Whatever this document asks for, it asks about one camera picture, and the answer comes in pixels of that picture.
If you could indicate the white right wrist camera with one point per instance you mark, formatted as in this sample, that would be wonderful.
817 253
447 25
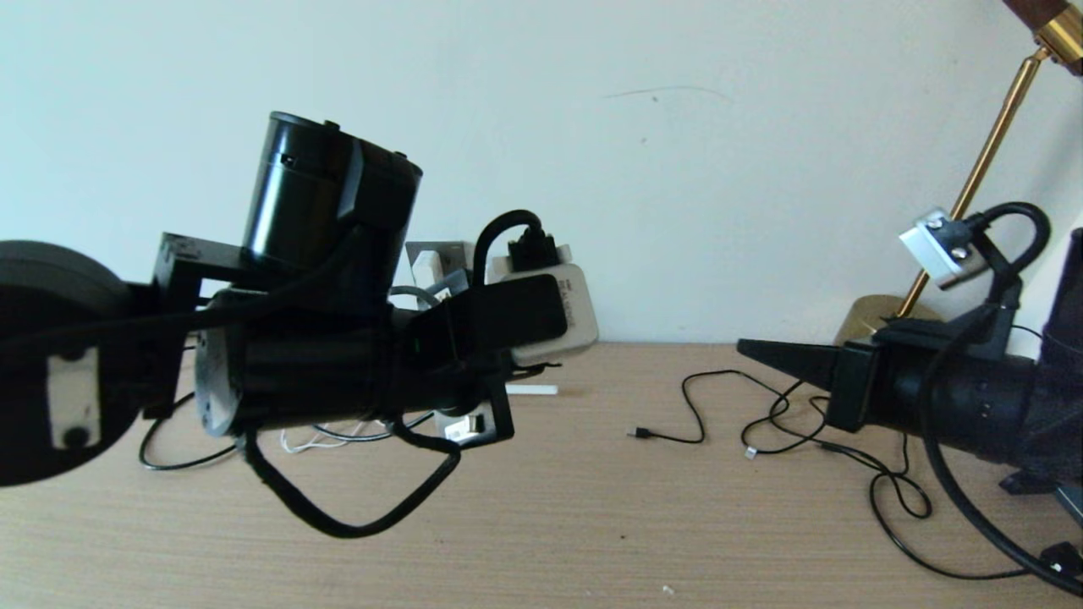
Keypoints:
931 249

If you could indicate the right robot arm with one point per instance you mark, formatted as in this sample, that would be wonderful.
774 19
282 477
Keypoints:
1066 338

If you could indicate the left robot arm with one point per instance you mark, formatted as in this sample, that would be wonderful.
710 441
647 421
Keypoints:
321 194

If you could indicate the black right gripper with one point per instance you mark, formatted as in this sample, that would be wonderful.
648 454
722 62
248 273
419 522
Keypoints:
948 397

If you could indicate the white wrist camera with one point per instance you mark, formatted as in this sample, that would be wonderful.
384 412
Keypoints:
579 313
931 249

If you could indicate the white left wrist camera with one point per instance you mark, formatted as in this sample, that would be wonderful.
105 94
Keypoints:
579 313

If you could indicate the brass desk lamp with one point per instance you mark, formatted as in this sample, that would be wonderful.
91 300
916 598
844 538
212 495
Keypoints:
871 321

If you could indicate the white power adapter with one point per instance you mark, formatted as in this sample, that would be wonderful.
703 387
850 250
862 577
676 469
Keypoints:
426 266

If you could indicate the grey wall socket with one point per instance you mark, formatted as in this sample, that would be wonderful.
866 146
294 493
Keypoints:
453 254

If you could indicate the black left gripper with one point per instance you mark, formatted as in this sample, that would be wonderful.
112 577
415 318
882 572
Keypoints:
321 372

